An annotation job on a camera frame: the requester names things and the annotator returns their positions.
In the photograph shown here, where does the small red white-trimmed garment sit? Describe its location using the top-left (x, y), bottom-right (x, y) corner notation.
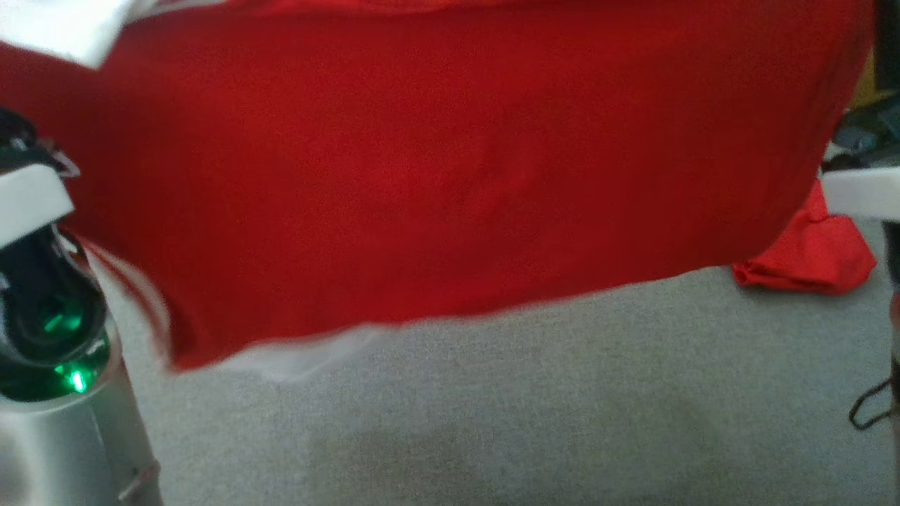
top-left (731, 179), bottom-right (878, 296)

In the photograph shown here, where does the long yellow sofa backrest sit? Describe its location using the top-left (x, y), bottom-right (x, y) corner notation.
top-left (847, 46), bottom-right (878, 112)

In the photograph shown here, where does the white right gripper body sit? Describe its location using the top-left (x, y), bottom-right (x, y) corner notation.
top-left (821, 95), bottom-right (900, 289)

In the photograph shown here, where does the large red white garment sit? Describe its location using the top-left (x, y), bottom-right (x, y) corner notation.
top-left (0, 0), bottom-right (876, 384)

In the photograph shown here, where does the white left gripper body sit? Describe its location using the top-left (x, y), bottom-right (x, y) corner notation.
top-left (0, 105), bottom-right (110, 366)

